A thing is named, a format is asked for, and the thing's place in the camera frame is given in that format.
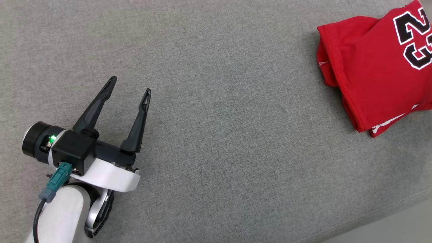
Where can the red jersey shirt white sleeves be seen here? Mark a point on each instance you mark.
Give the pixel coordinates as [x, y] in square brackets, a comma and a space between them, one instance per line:
[371, 60]

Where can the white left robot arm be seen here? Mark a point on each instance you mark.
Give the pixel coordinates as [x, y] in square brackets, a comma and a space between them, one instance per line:
[64, 216]

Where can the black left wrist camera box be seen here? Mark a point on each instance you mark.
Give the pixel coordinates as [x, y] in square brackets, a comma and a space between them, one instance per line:
[74, 150]

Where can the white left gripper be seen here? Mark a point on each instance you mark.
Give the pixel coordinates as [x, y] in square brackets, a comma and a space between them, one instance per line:
[111, 175]

